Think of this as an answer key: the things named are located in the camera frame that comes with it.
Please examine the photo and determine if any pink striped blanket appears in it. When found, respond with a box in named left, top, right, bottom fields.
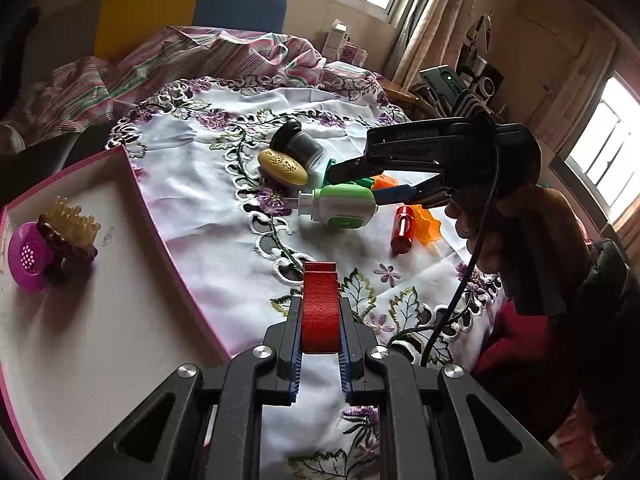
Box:
left=0, top=25, right=386, bottom=147

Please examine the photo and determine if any black stereo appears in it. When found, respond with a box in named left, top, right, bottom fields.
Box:
left=457, top=45, right=506, bottom=107

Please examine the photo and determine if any person's red garment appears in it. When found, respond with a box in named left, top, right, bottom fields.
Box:
left=472, top=299, right=583, bottom=443

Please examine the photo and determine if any blue headboard panel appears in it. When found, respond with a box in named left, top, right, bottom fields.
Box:
left=192, top=0, right=289, bottom=36

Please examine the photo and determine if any side window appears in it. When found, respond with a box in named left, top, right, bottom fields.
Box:
left=562, top=74, right=640, bottom=223

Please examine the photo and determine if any green plastic block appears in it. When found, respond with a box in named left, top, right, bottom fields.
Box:
left=322, top=158, right=376, bottom=191

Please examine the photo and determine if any pink and white tray box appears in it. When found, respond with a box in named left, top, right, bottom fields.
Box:
left=0, top=146, right=232, bottom=480

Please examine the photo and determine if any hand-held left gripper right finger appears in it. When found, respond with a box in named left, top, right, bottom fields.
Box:
left=339, top=296, right=571, bottom=480

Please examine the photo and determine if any green and white bottle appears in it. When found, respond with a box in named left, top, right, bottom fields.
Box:
left=292, top=183, right=377, bottom=227

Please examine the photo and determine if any wooden nightstand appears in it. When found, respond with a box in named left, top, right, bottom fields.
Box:
left=384, top=79, right=422, bottom=107

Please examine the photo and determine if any yellow oval patterned case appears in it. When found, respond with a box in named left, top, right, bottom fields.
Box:
left=257, top=149, right=308, bottom=189

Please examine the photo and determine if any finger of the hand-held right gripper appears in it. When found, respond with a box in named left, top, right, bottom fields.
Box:
left=327, top=156, right=437, bottom=185
left=372, top=176, right=453, bottom=207

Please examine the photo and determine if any person's right hand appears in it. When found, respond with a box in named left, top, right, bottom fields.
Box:
left=445, top=184, right=593, bottom=282

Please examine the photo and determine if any yellow headboard panel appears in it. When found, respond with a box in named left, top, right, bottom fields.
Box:
left=95, top=0, right=201, bottom=61

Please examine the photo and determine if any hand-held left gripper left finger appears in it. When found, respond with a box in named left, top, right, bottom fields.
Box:
left=65, top=296, right=305, bottom=480

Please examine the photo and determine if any pink printed carton box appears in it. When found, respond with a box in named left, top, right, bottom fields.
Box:
left=342, top=42, right=369, bottom=67

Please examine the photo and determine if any white carton box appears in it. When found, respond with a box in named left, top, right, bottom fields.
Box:
left=321, top=19, right=349, bottom=59

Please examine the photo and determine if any red lipstick tube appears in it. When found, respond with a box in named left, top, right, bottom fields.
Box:
left=391, top=205, right=416, bottom=254

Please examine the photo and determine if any orange flat notched piece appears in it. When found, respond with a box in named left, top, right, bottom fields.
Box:
left=412, top=205, right=444, bottom=245

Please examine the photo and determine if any beige curtain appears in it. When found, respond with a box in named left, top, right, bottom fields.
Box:
left=385, top=0, right=485, bottom=89

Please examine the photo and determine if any magenta round toy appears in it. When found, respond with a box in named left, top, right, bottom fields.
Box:
left=8, top=223, right=51, bottom=291

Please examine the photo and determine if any white floral embroidered tablecloth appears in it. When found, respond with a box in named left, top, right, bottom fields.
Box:
left=105, top=77, right=507, bottom=480

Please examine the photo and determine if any red u-shaped block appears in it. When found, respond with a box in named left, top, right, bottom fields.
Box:
left=301, top=262, right=340, bottom=354

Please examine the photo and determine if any dark cloth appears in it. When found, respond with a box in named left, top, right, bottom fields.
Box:
left=0, top=122, right=118, bottom=203

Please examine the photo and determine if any brown and yellow massage brush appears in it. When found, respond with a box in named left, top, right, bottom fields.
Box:
left=37, top=196, right=102, bottom=282

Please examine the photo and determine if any black jar with lid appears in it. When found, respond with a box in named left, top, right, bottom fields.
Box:
left=270, top=120, right=326, bottom=168

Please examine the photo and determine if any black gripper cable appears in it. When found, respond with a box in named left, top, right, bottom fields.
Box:
left=420, top=110, right=506, bottom=368

